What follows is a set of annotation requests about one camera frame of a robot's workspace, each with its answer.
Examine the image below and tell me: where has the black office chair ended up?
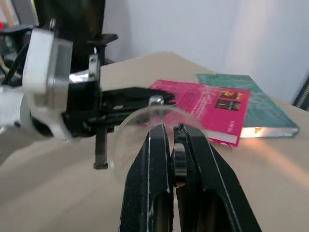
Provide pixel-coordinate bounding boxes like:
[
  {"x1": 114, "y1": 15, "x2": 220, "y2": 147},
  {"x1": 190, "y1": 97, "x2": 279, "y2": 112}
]
[{"x1": 33, "y1": 0, "x2": 119, "y2": 77}]

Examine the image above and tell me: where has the pink book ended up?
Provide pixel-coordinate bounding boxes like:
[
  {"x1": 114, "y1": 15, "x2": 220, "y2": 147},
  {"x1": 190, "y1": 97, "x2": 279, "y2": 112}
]
[{"x1": 148, "y1": 79, "x2": 252, "y2": 147}]

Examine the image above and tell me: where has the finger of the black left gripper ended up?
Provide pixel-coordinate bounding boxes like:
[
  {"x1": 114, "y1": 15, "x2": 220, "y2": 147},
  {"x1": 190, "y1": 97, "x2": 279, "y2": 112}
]
[
  {"x1": 100, "y1": 86, "x2": 177, "y2": 108},
  {"x1": 100, "y1": 105, "x2": 151, "y2": 130}
]

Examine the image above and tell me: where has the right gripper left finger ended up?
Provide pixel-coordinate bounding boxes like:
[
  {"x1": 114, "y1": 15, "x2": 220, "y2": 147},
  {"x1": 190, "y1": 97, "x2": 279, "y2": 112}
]
[{"x1": 119, "y1": 123, "x2": 175, "y2": 232}]

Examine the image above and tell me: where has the green book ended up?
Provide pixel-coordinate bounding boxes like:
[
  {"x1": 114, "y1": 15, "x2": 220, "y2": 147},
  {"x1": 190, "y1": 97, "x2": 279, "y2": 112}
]
[{"x1": 195, "y1": 73, "x2": 300, "y2": 139}]

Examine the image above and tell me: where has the metal spoon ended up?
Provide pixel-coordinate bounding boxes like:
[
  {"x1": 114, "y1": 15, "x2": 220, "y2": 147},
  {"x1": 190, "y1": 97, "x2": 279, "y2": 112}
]
[{"x1": 170, "y1": 143, "x2": 188, "y2": 189}]

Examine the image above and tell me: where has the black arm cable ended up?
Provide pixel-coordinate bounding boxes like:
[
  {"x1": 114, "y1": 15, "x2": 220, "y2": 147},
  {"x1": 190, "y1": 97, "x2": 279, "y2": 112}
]
[{"x1": 1, "y1": 43, "x2": 28, "y2": 84}]

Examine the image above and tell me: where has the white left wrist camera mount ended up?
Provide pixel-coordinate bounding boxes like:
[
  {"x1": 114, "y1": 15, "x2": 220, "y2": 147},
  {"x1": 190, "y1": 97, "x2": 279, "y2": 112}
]
[{"x1": 20, "y1": 27, "x2": 74, "y2": 144}]

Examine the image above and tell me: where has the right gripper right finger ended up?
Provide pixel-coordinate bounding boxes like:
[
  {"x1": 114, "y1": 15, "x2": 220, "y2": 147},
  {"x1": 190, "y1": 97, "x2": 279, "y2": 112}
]
[{"x1": 174, "y1": 123, "x2": 263, "y2": 232}]

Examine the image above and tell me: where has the black zippered bag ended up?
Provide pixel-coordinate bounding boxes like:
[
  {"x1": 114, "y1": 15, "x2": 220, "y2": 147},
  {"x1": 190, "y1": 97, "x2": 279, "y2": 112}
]
[{"x1": 291, "y1": 76, "x2": 309, "y2": 110}]

